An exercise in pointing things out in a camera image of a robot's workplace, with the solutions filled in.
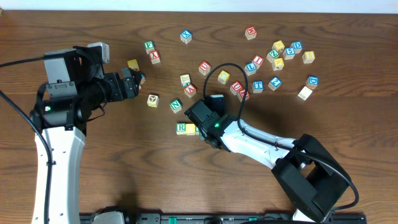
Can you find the red U block lower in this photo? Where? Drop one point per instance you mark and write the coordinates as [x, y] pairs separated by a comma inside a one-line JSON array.
[[236, 87]]

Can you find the green B block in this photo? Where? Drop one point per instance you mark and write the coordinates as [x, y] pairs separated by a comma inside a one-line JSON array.
[[197, 132]]

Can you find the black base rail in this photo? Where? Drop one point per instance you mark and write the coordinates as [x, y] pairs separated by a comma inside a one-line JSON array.
[[156, 218]]

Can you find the red u block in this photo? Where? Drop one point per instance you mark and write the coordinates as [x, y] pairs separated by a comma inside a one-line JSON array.
[[204, 68], [236, 87]]

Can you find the yellow block far left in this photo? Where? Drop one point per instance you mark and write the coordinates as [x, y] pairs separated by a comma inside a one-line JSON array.
[[133, 64]]

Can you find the green N block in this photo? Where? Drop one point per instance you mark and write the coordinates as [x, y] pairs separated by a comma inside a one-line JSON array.
[[176, 106]]

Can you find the wooden block green edge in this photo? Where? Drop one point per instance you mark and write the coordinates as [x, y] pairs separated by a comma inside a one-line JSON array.
[[185, 80]]

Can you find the red I block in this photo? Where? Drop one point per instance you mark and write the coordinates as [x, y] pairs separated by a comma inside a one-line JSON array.
[[258, 61]]

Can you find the yellow block top right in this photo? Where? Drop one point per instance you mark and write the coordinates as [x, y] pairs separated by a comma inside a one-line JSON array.
[[278, 46]]

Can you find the green Z block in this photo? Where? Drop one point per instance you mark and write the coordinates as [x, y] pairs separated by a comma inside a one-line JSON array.
[[272, 55]]

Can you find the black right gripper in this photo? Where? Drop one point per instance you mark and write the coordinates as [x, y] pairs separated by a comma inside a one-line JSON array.
[[195, 112]]

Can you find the blue 2 block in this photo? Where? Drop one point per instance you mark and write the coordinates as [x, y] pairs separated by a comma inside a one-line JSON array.
[[274, 83]]

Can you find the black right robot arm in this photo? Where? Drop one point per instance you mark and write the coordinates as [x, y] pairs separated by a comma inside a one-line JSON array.
[[306, 171]]

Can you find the blue L block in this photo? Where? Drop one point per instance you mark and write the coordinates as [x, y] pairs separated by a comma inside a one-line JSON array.
[[250, 69]]

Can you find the blue 5 block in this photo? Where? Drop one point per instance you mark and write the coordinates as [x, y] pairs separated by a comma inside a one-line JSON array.
[[288, 53]]

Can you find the yellow block with hammer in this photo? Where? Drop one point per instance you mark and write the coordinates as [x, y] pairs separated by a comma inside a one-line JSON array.
[[277, 64]]

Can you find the green R block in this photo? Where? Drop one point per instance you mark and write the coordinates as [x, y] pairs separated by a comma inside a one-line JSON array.
[[180, 128]]

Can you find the yellow o block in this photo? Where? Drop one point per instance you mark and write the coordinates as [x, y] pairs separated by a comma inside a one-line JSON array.
[[223, 77], [190, 129]]

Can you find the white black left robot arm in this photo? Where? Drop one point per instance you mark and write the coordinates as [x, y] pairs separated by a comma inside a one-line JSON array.
[[76, 86]]

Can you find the blue D block upper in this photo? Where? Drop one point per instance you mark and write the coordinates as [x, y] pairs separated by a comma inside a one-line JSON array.
[[297, 46]]

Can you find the red E block lower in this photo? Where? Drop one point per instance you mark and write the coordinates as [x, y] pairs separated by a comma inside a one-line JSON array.
[[243, 95]]

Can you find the red e block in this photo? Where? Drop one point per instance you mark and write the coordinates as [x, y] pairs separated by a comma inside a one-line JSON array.
[[250, 33], [243, 95]]

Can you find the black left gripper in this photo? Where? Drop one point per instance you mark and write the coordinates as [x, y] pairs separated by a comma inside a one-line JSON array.
[[126, 83]]

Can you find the blue d block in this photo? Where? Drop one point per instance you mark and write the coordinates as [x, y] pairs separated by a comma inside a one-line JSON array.
[[312, 82], [297, 46]]

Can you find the red A block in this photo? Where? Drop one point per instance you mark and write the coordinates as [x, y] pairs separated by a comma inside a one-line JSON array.
[[190, 90]]

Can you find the blue X block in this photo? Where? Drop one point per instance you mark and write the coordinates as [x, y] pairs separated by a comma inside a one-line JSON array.
[[186, 36]]

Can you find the yellow 8 block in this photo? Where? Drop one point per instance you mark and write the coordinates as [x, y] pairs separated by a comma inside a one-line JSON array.
[[308, 57]]

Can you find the wooden block flower picture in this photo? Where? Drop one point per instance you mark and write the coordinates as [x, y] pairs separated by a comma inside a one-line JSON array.
[[153, 101]]

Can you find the plain wooden tilted block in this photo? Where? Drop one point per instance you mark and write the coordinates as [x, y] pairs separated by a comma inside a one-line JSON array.
[[305, 93]]

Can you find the blue D block right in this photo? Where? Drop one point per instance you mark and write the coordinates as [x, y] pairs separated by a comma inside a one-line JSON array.
[[312, 82]]

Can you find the green F block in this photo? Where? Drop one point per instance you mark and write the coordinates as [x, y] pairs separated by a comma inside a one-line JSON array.
[[149, 46]]

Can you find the red E block top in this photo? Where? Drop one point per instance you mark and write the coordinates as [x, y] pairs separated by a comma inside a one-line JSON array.
[[250, 33]]

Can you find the blue P block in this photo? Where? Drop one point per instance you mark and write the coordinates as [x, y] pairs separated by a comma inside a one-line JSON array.
[[143, 79]]

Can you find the red U block upper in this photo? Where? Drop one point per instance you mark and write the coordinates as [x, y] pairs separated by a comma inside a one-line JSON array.
[[204, 68]]

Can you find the blue T block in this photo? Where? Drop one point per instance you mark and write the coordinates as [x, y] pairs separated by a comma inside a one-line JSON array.
[[257, 86]]

